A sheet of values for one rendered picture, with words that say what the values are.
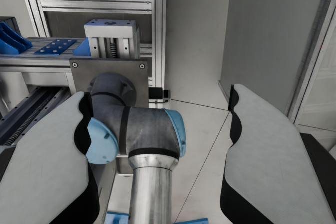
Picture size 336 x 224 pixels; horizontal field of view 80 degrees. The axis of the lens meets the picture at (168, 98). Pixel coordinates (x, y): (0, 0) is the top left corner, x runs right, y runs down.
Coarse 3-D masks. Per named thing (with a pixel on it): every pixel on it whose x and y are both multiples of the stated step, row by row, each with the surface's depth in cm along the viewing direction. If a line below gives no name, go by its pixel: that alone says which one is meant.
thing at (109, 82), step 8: (104, 72) 59; (112, 72) 59; (96, 80) 56; (104, 80) 56; (112, 80) 56; (120, 80) 57; (128, 80) 60; (88, 88) 58; (96, 88) 54; (104, 88) 54; (112, 88) 54; (120, 88) 56; (128, 88) 59; (112, 96) 52; (120, 96) 54; (128, 96) 57; (136, 96) 62; (128, 104) 57
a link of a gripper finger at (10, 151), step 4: (8, 148) 7; (12, 148) 7; (4, 152) 7; (8, 152) 7; (12, 152) 7; (0, 156) 7; (4, 156) 7; (8, 156) 7; (0, 160) 7; (4, 160) 7; (8, 160) 7; (0, 164) 7; (4, 164) 7; (0, 168) 7; (4, 168) 7; (0, 172) 6; (4, 172) 7; (0, 176) 6; (0, 180) 6
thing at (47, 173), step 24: (72, 96) 10; (48, 120) 9; (72, 120) 9; (24, 144) 8; (48, 144) 8; (72, 144) 7; (24, 168) 7; (48, 168) 7; (72, 168) 6; (0, 192) 6; (24, 192) 6; (48, 192) 6; (72, 192) 6; (96, 192) 7; (0, 216) 5; (24, 216) 5; (48, 216) 5; (72, 216) 6; (96, 216) 7
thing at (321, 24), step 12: (324, 0) 56; (324, 12) 56; (324, 24) 57; (312, 36) 61; (312, 48) 61; (312, 60) 63; (300, 72) 68; (300, 84) 68; (300, 96) 69; (288, 108) 75
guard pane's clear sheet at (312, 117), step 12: (324, 36) 59; (324, 48) 59; (324, 60) 59; (312, 72) 64; (324, 72) 59; (312, 84) 65; (324, 84) 60; (312, 96) 65; (324, 96) 60; (300, 108) 71; (312, 108) 65; (324, 108) 60; (300, 120) 71; (312, 120) 65; (324, 120) 60; (312, 132) 66; (324, 132) 61; (324, 144) 61
